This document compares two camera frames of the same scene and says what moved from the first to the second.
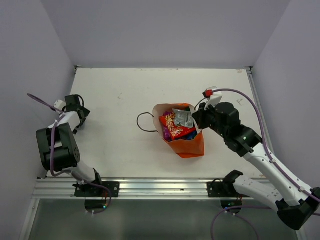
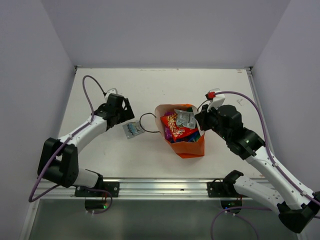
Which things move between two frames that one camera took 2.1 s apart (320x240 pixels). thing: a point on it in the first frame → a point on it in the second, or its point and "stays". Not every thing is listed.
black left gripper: (85, 113) → (126, 114)
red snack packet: (176, 131) stays
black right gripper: (199, 115) stays
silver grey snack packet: (183, 118) stays
